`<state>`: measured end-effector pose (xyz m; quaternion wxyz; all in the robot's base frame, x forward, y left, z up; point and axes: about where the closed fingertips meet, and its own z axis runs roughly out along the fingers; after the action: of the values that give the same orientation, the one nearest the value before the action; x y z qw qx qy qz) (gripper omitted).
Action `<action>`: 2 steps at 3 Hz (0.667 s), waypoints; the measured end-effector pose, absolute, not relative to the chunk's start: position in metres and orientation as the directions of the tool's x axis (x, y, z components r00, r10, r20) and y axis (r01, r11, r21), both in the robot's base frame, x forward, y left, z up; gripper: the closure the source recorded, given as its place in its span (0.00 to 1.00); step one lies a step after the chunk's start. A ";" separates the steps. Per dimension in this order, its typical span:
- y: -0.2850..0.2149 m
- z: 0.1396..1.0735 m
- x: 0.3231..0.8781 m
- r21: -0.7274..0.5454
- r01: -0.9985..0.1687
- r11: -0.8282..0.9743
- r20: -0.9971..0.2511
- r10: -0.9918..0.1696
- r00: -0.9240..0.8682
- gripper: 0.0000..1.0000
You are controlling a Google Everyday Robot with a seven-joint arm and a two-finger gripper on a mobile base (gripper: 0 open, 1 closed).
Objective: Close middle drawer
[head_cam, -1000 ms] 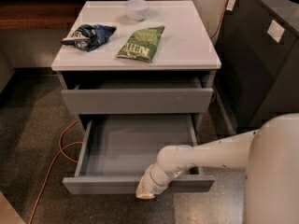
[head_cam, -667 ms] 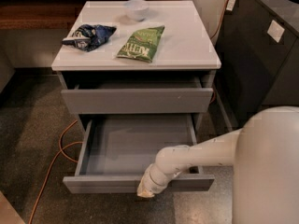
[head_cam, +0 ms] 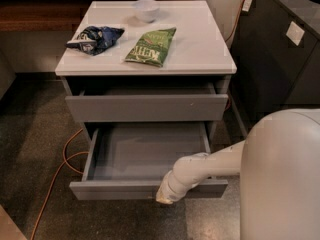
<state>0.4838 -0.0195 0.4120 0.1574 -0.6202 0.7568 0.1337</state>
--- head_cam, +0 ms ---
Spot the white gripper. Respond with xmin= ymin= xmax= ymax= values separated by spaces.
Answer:
xmin=156 ymin=170 xmax=199 ymax=205

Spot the grey drawer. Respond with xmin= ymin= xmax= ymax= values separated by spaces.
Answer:
xmin=66 ymin=83 xmax=228 ymax=122
xmin=69 ymin=121 xmax=230 ymax=201

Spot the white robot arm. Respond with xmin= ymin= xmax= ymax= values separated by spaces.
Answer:
xmin=156 ymin=109 xmax=320 ymax=240

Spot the grey top drawer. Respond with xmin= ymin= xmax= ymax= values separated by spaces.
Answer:
xmin=66 ymin=83 xmax=228 ymax=122

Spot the grey drawer cabinet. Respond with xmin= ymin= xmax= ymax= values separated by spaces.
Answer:
xmin=55 ymin=1 xmax=236 ymax=134

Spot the green chip bag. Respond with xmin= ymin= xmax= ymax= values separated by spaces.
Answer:
xmin=125 ymin=27 xmax=176 ymax=67

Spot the blue chip bag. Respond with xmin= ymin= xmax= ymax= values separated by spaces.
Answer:
xmin=65 ymin=26 xmax=125 ymax=56

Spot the dark grey bin cabinet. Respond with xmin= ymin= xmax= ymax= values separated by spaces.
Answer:
xmin=231 ymin=0 xmax=320 ymax=128

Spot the white bowl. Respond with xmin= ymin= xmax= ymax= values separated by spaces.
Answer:
xmin=133 ymin=0 xmax=160 ymax=23

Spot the white label on cabinet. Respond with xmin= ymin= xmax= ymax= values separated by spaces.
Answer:
xmin=286 ymin=22 xmax=305 ymax=46

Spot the wooden bench shelf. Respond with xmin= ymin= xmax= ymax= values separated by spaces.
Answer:
xmin=0 ymin=0 xmax=195 ymax=32

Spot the orange cable on floor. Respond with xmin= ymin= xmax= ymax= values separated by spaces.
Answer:
xmin=29 ymin=128 xmax=90 ymax=240

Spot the orange cable by wall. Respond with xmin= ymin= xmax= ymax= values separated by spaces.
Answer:
xmin=225 ymin=0 xmax=258 ymax=44

